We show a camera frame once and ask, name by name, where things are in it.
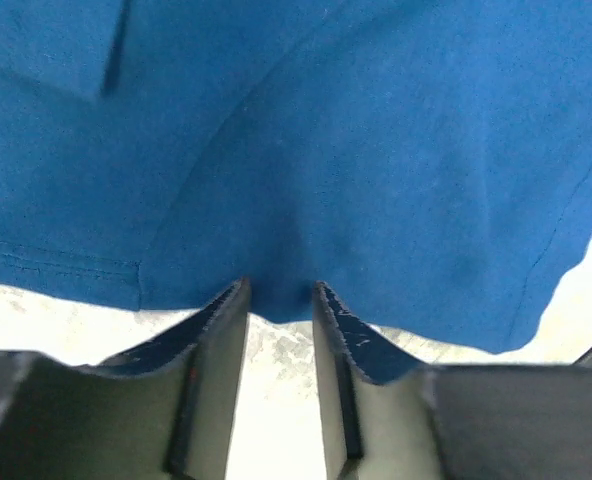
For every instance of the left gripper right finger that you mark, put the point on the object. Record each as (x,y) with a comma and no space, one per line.
(387,415)

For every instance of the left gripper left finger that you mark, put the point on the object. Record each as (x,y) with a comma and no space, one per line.
(160,410)

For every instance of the blue t shirt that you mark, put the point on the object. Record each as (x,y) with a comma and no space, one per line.
(430,160)

